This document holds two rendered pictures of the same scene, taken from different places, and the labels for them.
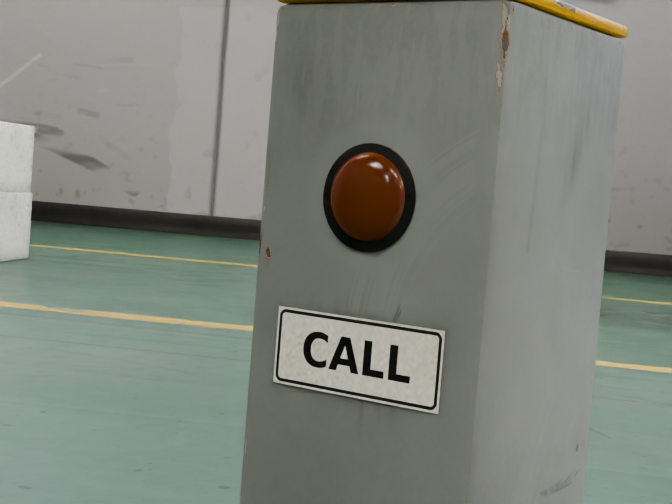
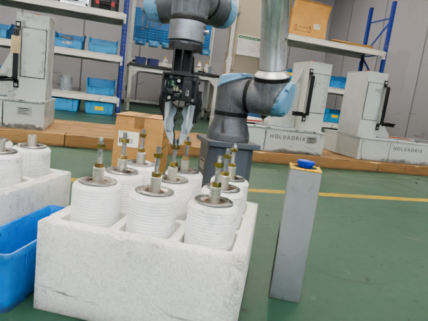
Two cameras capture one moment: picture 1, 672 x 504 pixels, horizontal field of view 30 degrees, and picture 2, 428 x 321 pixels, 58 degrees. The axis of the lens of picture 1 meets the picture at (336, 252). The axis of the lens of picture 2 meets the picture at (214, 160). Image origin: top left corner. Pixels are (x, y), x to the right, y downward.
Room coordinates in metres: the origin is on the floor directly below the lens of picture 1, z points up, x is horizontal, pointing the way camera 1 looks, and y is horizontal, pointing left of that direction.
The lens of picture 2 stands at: (1.03, -0.60, 0.45)
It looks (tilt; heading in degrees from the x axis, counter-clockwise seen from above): 10 degrees down; 154
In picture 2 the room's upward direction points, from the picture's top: 7 degrees clockwise
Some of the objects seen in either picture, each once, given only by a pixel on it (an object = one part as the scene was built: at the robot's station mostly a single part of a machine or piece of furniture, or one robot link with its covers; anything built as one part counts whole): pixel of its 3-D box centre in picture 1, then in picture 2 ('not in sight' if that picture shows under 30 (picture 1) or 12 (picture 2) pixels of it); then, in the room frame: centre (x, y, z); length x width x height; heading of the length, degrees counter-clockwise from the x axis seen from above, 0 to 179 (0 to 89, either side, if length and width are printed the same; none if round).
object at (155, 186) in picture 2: not in sight; (155, 185); (0.33, -0.38, 0.26); 0.02 x 0.02 x 0.03
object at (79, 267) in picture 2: not in sight; (164, 247); (0.24, -0.31, 0.09); 0.39 x 0.39 x 0.18; 55
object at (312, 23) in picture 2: not in sight; (300, 21); (-4.06, 3.05, 1.70); 0.72 x 0.58 x 0.50; 84
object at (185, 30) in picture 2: not in sight; (188, 34); (0.25, -0.31, 0.57); 0.08 x 0.08 x 0.05
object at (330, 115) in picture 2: not in sight; (327, 114); (-3.90, 3.74, 0.36); 0.50 x 0.38 x 0.21; 169
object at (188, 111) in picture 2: not in sight; (185, 125); (0.26, -0.30, 0.38); 0.06 x 0.03 x 0.09; 154
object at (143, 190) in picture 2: not in sight; (154, 191); (0.33, -0.38, 0.25); 0.08 x 0.08 x 0.01
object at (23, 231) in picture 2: not in sight; (32, 251); (0.15, -0.58, 0.06); 0.30 x 0.11 x 0.12; 146
